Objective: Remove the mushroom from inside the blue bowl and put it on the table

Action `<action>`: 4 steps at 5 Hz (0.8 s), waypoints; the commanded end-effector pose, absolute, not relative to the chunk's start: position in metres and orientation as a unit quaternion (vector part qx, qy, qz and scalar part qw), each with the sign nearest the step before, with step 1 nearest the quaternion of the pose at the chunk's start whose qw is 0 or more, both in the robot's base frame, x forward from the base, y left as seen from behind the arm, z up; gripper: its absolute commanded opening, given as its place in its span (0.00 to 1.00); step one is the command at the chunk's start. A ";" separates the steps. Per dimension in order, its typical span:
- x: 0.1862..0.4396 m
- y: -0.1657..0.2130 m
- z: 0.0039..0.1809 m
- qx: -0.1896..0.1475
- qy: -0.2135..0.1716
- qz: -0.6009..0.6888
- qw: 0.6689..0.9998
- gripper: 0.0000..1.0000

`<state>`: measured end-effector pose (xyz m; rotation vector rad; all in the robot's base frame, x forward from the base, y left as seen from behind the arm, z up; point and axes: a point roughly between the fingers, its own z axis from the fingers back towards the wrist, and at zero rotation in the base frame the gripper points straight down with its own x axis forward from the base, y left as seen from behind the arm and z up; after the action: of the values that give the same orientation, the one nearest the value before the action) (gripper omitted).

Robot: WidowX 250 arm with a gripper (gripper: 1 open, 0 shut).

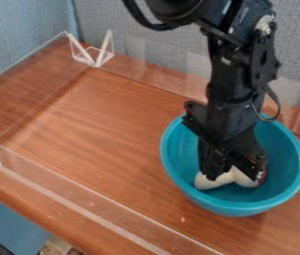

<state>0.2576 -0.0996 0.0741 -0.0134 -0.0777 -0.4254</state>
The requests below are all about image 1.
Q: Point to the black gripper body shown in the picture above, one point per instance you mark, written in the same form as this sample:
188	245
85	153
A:
224	122

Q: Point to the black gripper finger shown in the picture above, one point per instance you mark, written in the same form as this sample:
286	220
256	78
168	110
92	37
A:
212	160
249	168

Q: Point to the white brown toy mushroom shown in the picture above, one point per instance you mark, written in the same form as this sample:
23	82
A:
232	176

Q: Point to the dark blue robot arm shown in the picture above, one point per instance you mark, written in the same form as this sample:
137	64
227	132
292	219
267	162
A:
240	29

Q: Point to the blue plastic bowl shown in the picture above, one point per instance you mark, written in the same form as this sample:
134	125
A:
232	200

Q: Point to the clear acrylic back barrier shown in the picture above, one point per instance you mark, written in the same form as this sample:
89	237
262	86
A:
181	72

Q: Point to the clear acrylic barrier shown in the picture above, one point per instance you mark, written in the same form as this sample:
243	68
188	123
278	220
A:
181	72
36	80
78	206

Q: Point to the clear acrylic front barrier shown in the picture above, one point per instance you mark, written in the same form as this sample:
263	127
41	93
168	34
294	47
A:
78	206

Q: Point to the clear acrylic left barrier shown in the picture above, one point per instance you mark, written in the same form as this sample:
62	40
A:
36	80

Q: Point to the clear acrylic corner bracket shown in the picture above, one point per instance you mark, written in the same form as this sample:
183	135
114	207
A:
93	56

